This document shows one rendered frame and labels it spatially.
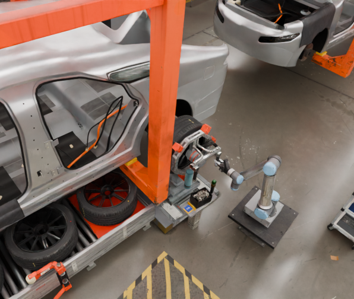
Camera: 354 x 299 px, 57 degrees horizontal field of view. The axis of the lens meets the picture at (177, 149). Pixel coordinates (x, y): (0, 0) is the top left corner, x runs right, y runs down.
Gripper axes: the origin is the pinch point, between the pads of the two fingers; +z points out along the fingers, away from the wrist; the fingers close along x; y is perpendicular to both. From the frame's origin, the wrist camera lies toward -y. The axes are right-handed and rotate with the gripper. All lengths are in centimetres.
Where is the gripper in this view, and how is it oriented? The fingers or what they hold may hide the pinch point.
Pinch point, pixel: (216, 159)
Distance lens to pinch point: 364.2
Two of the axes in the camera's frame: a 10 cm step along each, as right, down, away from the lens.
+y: -0.8, 7.0, 7.1
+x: 7.4, -4.3, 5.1
